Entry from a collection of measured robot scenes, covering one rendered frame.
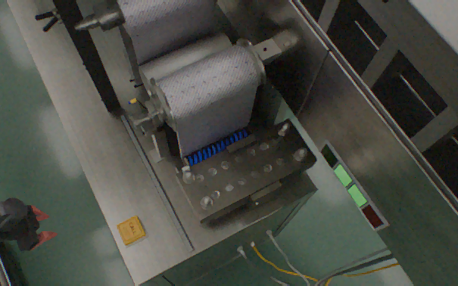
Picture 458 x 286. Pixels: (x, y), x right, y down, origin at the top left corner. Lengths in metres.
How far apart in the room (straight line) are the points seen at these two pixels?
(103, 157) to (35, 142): 1.23
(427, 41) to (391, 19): 0.07
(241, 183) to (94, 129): 0.57
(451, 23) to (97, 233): 1.91
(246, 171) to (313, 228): 1.13
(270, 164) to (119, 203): 0.50
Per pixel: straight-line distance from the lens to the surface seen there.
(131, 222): 1.23
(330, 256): 2.22
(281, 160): 1.18
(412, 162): 0.82
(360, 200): 1.02
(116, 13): 1.05
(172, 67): 1.07
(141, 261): 1.23
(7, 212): 0.97
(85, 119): 1.43
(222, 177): 1.14
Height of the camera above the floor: 2.10
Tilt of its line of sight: 69 degrees down
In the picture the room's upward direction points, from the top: 1 degrees counter-clockwise
